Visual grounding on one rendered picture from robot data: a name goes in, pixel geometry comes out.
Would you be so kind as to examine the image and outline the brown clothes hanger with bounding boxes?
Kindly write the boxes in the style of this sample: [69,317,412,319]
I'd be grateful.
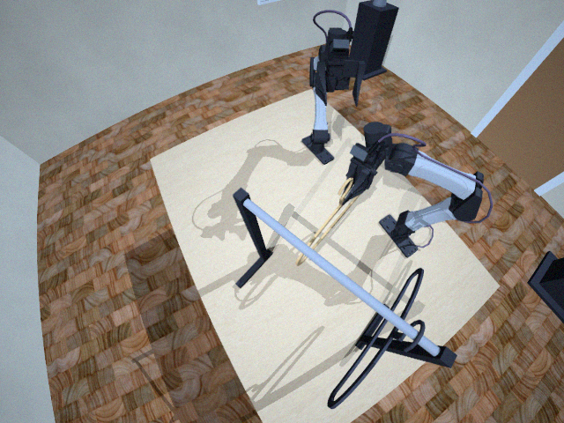
[295,177,359,266]

